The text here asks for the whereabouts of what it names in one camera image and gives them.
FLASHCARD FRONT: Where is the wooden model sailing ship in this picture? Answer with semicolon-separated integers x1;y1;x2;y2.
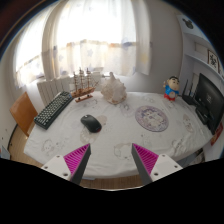
70;67;100;103

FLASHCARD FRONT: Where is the white sheer star-print curtain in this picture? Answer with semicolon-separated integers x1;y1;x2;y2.
13;0;153;89

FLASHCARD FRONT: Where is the large white conch shell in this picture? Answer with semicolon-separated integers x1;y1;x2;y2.
100;71;128;106

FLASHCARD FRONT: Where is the brown wooden chair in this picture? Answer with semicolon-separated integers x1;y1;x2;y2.
9;91;39;138

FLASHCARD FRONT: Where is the black monitor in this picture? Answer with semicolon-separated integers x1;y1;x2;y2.
194;72;224;136

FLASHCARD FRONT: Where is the cartoon boy figurine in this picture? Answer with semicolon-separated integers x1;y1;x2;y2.
162;75;181;102

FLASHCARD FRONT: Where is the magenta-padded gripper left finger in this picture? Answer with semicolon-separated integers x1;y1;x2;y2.
40;143;92;186

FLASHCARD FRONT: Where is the white wall shelf unit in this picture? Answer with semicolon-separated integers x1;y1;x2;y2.
176;14;224;81

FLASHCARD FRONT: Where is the black computer mouse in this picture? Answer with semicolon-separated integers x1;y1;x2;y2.
80;114;103;134

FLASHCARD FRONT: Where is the black keyboard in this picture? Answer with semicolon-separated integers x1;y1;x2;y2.
33;90;74;131

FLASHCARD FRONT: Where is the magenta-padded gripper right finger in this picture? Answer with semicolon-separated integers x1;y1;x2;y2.
131;142;184;186

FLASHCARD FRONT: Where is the white printed tablecloth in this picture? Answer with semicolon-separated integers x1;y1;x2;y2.
23;90;214;179

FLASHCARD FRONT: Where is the white radiator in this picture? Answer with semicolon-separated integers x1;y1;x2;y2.
36;75;73;108

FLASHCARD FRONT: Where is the black router with antennas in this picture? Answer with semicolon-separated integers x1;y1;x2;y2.
181;78;198;106

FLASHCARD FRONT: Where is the round purple printed mouse pad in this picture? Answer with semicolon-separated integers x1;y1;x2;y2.
134;105;170;133

